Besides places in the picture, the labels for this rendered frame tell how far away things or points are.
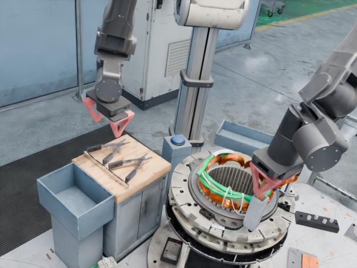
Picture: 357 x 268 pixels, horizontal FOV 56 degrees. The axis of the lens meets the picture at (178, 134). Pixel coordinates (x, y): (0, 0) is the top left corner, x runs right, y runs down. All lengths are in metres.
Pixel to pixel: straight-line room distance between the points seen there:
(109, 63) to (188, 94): 0.52
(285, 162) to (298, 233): 0.68
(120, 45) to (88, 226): 0.43
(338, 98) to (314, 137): 0.08
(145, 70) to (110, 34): 2.37
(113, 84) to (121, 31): 0.11
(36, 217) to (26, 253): 1.14
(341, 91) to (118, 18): 0.43
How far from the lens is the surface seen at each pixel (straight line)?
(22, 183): 2.50
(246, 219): 0.79
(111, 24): 0.72
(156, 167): 0.95
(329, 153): 0.57
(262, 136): 1.21
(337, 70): 0.61
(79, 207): 0.94
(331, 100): 0.60
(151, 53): 3.03
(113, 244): 1.00
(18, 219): 2.27
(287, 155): 0.65
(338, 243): 1.36
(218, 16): 1.10
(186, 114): 1.25
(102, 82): 0.72
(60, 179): 0.96
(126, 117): 0.84
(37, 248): 1.14
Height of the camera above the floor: 1.67
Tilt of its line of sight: 34 degrees down
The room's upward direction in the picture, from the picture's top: 9 degrees clockwise
